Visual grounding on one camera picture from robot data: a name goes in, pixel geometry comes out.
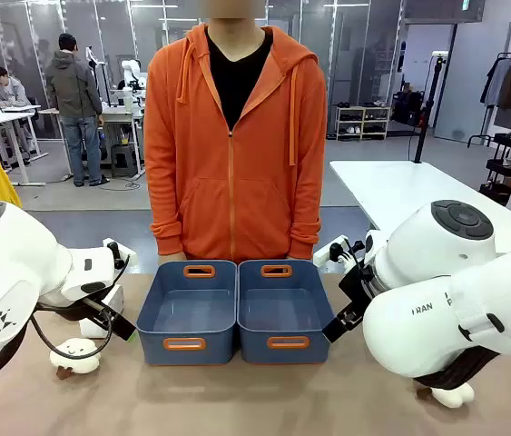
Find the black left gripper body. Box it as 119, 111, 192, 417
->
81, 298, 138, 342

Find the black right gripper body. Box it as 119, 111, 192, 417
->
337, 266, 377, 320

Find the white digital clock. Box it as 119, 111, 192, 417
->
79, 283, 125, 340

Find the white smiling plush toy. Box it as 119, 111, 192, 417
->
49, 337, 103, 380

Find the white plush toy brown tuft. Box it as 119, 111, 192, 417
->
416, 381, 476, 409

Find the person's right forearm orange sleeve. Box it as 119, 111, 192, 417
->
149, 181, 184, 256

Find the person's left forearm orange sleeve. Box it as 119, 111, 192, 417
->
288, 181, 322, 261

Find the large white table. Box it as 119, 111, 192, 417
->
329, 159, 511, 255

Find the person in orange hoodie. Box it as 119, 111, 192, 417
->
143, 17, 329, 264

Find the grey plastic stool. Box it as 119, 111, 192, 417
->
110, 144, 140, 179

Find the white shoe rack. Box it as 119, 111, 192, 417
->
335, 104, 393, 142

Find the black bags pile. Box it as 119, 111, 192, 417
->
392, 89, 429, 128

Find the black utility cart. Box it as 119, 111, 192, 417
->
478, 132, 511, 206

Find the black tripod stand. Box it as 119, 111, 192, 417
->
412, 52, 448, 165

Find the white desk with equipment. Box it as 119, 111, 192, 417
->
99, 88, 147, 179

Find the standing man in grey hoodie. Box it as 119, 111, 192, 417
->
44, 32, 111, 188

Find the seated person in grey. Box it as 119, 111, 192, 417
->
0, 66, 34, 110

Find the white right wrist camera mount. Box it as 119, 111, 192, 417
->
312, 234, 352, 265

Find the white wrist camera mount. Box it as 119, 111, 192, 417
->
102, 237, 139, 270
312, 234, 352, 265

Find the blue basket with orange handles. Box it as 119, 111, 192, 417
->
135, 260, 240, 367
235, 259, 334, 366

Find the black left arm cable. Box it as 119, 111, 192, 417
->
30, 306, 116, 361

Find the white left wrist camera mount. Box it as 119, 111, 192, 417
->
102, 237, 139, 270

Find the black right arm cable sleeve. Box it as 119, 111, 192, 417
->
411, 330, 511, 391

